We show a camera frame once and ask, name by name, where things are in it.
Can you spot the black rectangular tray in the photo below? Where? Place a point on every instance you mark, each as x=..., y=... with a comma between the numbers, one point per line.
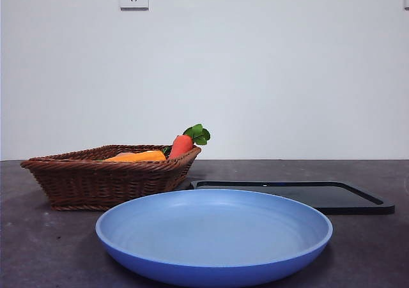
x=351, y=201

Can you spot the orange carrot with green leaves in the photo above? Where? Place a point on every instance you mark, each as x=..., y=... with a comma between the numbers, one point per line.
x=180, y=146

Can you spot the brown wicker basket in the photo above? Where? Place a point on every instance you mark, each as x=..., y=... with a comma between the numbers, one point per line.
x=96, y=186

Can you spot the yellow orange corn cob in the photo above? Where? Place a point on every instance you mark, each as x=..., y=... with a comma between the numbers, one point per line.
x=143, y=156

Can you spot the green leafy vegetable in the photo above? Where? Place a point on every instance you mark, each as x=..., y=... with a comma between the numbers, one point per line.
x=165, y=150

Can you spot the blue round plate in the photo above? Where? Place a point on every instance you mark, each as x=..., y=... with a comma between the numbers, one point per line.
x=211, y=224

